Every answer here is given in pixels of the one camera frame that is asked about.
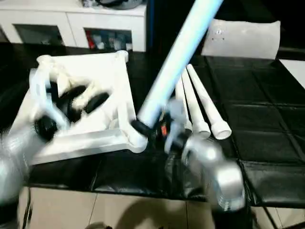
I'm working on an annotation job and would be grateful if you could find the white plastic table top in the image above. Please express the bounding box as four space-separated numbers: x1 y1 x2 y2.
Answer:
10 51 149 165

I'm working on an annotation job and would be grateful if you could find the white plastic table leg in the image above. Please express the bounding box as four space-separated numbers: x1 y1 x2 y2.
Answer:
181 70 212 139
186 63 232 140
135 0 224 127
175 76 193 136

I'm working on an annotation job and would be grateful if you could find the white cabinet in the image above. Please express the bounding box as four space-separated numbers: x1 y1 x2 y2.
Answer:
0 0 147 52

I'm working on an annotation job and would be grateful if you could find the black mat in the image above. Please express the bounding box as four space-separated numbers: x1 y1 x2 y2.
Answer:
0 42 305 208

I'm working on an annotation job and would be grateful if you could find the white flat board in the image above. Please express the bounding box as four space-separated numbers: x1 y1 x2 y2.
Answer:
277 58 305 91

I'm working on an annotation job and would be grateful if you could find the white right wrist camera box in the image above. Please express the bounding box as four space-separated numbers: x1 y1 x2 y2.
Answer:
164 99 189 153

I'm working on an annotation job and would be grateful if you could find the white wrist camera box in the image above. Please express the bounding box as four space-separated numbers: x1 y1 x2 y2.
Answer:
28 68 72 129
164 99 189 153

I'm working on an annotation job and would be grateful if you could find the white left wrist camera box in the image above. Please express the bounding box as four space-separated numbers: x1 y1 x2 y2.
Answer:
28 68 72 129

